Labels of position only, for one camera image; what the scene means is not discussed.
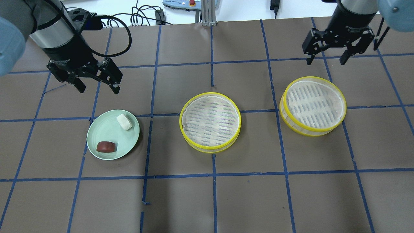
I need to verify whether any brown steamed bun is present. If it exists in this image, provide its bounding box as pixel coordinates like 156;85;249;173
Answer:
96;141;116;153

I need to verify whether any black power adapter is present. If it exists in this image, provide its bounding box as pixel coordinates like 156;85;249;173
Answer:
269;0;280;18

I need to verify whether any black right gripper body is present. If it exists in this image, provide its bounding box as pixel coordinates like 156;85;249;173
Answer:
302;22;374;55

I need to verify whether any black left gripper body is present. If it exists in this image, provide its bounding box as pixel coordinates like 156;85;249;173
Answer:
46;49;123;85

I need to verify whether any aluminium frame post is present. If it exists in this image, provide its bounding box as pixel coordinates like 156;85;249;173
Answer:
201;0;217;27

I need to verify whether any mint green plate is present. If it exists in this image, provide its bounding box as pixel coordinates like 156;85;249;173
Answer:
87;110;140;160

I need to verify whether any yellow steamer basket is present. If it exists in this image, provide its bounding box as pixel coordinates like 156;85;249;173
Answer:
179;92;242;154
279;76;347;137

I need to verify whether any white steamed bun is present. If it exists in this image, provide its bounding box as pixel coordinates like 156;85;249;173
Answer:
116;114;133;131

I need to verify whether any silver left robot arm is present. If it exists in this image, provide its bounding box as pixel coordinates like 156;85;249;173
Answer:
0;0;132;94

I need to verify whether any blue teach pendant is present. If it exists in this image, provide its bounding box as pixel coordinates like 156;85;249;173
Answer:
162;0;207;11

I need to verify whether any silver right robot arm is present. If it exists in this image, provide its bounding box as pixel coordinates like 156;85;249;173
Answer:
302;0;414;65

